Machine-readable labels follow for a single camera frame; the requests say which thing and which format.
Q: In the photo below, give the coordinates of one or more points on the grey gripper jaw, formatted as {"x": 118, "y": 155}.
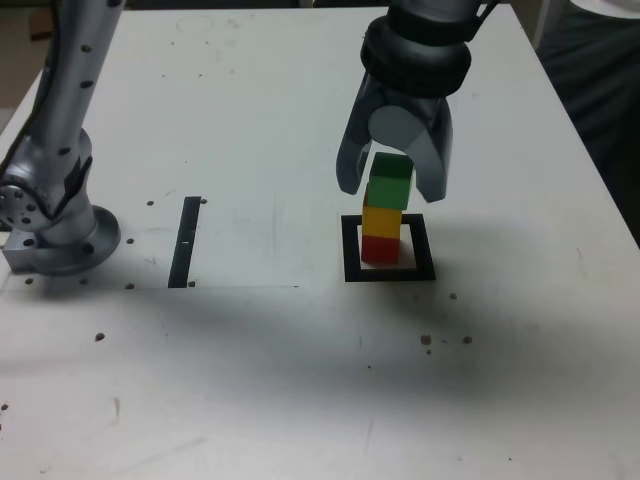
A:
{"x": 350, "y": 155}
{"x": 435, "y": 155}

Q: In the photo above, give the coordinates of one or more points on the brown cardboard box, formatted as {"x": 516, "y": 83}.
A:
{"x": 42, "y": 22}

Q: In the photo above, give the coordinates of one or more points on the green cube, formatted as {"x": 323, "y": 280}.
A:
{"x": 390, "y": 187}

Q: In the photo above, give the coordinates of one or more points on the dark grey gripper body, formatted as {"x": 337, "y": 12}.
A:
{"x": 410, "y": 100}

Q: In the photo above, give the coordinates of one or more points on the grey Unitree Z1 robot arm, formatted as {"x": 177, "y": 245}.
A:
{"x": 75, "y": 100}

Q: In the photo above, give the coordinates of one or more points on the black tape square outline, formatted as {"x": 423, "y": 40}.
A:
{"x": 385, "y": 275}

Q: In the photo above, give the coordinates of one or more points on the person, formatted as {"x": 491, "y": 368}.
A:
{"x": 600, "y": 75}

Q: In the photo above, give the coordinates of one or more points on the yellow cube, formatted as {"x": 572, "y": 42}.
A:
{"x": 381, "y": 222}

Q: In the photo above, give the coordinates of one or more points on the black tape strip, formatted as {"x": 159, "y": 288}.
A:
{"x": 184, "y": 240}

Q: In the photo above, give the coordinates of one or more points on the red cube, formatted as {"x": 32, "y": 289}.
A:
{"x": 380, "y": 249}

